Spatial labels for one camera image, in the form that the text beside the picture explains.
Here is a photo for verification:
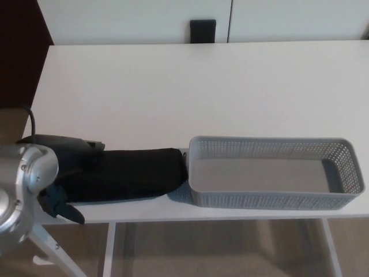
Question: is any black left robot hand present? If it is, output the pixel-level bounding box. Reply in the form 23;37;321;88
16;133;105;225

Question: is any black fabric pencil case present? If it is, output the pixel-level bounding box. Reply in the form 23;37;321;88
57;147;190;204

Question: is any dark brown wooden panel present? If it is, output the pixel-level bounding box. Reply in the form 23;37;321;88
0;0;55;109

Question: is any white cabinet row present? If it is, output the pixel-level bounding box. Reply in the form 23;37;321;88
36;0;369;46

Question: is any black rectangular panel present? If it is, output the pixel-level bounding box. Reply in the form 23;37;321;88
190;19;217;44

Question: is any grey perforated plastic basket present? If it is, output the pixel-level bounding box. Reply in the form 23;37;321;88
188;135;365;212

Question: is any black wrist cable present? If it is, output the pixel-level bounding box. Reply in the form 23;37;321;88
22;104;37;136

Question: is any white metal table leg frame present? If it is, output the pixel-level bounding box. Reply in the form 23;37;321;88
28;221;116;277
321;218;343;277

